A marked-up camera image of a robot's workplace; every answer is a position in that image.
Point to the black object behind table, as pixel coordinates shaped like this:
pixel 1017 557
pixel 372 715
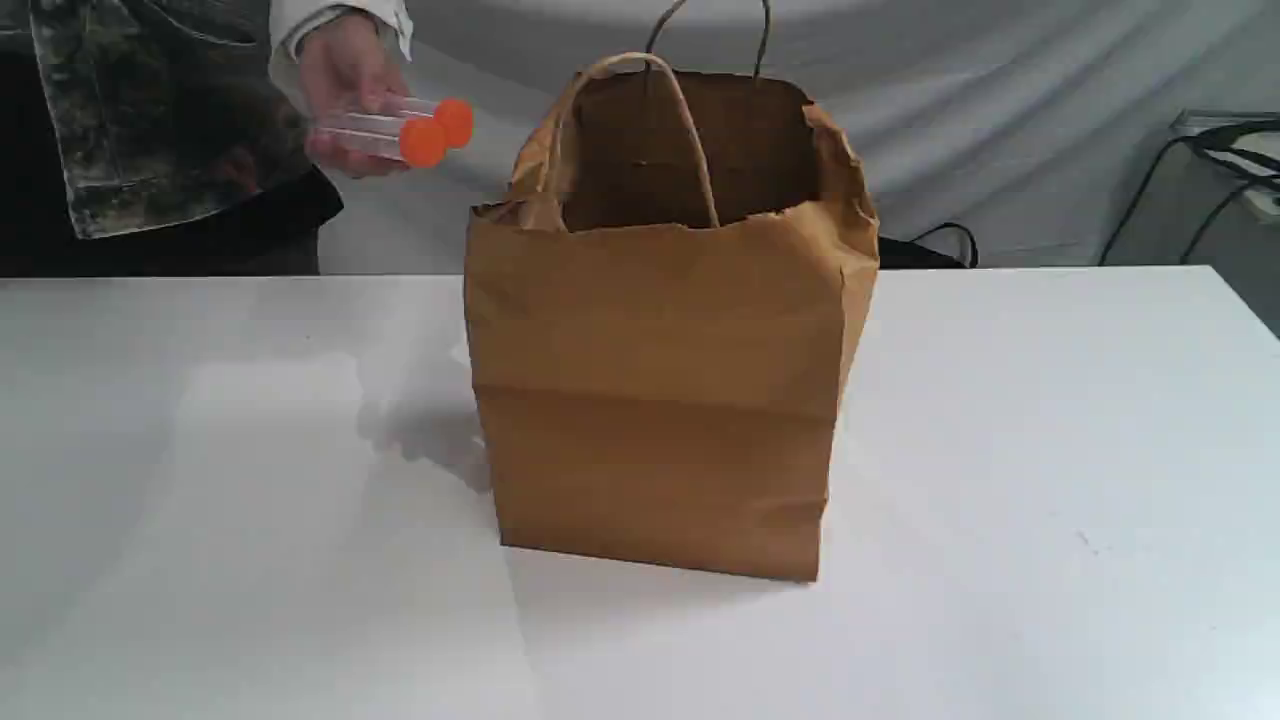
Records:
pixel 914 255

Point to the white backdrop cloth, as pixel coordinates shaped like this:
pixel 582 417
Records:
pixel 1026 121

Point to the person's hand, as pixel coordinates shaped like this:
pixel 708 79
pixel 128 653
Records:
pixel 344 64

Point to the brown paper bag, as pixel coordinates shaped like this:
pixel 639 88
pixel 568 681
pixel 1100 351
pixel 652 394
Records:
pixel 661 317

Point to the person's camouflage shirt torso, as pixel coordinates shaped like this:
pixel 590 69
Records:
pixel 164 138

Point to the clear tube orange cap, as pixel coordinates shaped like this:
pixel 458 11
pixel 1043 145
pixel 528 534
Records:
pixel 453 114
pixel 418 142

